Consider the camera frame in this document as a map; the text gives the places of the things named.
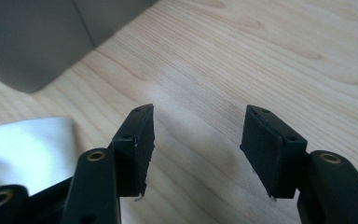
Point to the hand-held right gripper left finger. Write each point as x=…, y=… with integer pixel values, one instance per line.
x=135, y=155

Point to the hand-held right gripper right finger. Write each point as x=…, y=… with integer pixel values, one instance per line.
x=268, y=152

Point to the white cloth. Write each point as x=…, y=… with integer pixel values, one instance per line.
x=24, y=152

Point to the grey box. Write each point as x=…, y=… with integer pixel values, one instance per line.
x=34, y=40

